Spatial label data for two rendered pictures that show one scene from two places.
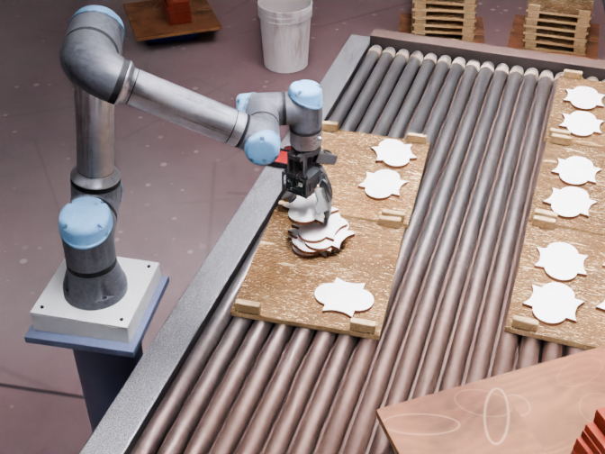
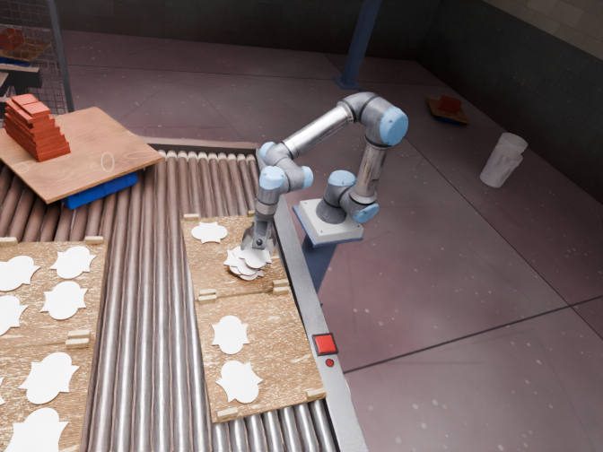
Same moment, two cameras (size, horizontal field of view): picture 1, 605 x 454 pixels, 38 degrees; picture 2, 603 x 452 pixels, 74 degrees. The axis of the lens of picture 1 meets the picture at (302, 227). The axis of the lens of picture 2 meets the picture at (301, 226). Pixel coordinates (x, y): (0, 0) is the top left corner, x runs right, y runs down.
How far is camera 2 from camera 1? 2.63 m
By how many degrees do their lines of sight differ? 91
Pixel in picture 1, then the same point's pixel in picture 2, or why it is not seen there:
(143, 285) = (313, 221)
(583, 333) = (52, 248)
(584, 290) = (47, 282)
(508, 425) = (101, 159)
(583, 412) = (62, 169)
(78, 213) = (345, 175)
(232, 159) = not seen: outside the picture
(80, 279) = not seen: hidden behind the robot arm
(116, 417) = not seen: hidden behind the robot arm
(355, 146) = (277, 379)
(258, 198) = (309, 299)
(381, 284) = (192, 248)
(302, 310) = (227, 222)
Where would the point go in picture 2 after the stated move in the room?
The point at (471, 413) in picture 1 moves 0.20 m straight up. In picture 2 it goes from (119, 160) to (116, 117)
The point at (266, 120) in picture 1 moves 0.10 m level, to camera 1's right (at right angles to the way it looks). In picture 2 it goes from (277, 152) to (251, 156)
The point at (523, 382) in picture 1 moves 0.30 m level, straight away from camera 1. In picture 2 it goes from (94, 176) to (81, 230)
